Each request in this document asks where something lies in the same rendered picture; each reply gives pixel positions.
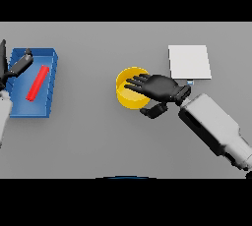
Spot red beaker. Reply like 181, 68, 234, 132
26, 65, 50, 102

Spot blue tray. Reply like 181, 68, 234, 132
4, 47, 59, 119

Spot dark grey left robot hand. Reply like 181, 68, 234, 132
0, 38, 34, 90

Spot yellow bowl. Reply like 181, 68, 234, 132
115, 66, 152, 110

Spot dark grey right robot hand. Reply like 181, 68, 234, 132
123, 73, 192, 120

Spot pale square measuring scale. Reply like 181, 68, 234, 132
167, 44, 213, 85

